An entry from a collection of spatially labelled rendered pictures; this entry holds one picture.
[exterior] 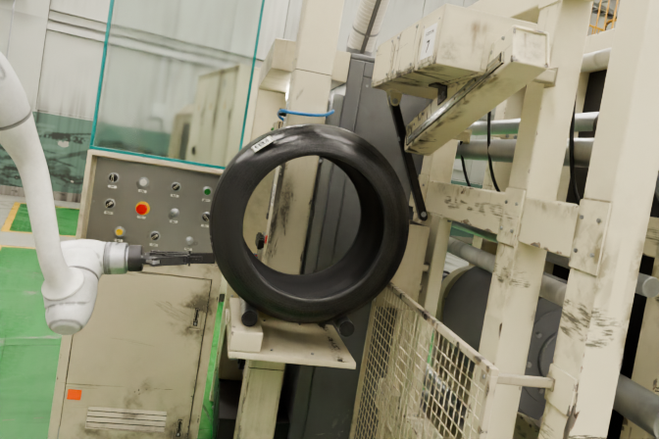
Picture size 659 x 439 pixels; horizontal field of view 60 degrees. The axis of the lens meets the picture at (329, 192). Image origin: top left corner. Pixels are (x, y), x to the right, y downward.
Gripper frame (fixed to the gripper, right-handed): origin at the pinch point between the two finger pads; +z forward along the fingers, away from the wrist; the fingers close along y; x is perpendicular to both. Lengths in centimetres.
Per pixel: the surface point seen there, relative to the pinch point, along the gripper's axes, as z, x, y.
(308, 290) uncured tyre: 33.5, 13.6, 14.9
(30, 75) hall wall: -296, -136, 832
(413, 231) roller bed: 70, -5, 20
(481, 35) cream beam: 66, -61, -35
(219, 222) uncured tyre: 4.5, -11.6, -10.1
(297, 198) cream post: 30.6, -15.5, 26.7
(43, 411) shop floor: -74, 94, 112
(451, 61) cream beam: 58, -54, -35
